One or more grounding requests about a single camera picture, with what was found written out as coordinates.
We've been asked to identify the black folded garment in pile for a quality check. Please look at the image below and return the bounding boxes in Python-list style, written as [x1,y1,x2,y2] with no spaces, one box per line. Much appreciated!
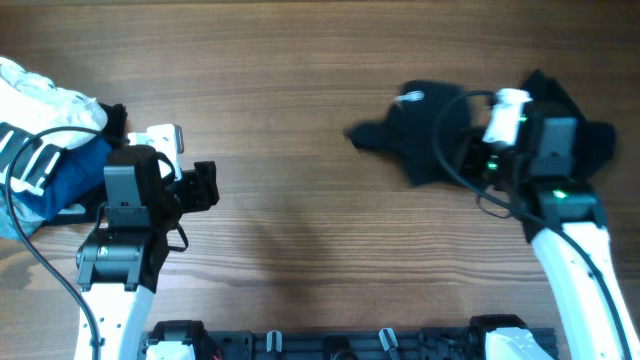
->
[43,102,128,226]

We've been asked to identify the blue folded shirt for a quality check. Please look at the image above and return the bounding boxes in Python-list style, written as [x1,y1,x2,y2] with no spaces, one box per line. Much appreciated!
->
[13,137,112,226]

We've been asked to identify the white folded shirt black print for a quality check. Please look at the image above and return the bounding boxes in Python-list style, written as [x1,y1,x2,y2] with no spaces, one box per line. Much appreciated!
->
[1,57,108,196]

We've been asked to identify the black right camera cable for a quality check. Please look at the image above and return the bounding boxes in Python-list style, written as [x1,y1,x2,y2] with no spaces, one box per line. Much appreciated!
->
[432,89,634,360]

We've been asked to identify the black left camera cable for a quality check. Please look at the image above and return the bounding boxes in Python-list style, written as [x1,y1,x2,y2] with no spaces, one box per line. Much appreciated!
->
[3,125,129,360]

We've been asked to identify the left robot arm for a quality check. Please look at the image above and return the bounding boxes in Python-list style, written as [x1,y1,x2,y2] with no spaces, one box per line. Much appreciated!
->
[74,145,220,359]

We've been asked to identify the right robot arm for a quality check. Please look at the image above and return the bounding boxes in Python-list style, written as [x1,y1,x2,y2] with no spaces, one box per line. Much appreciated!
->
[441,89,639,359]

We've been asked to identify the light blue folded garment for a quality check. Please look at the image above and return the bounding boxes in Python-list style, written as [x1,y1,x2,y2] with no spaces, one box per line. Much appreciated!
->
[0,188,46,242]

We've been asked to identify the black camera cable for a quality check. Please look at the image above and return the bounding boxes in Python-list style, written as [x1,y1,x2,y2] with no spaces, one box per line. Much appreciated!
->
[3,125,129,360]
[432,89,634,360]

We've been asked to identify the black polo shirt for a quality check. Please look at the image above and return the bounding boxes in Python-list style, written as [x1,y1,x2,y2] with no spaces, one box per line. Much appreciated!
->
[345,69,617,186]

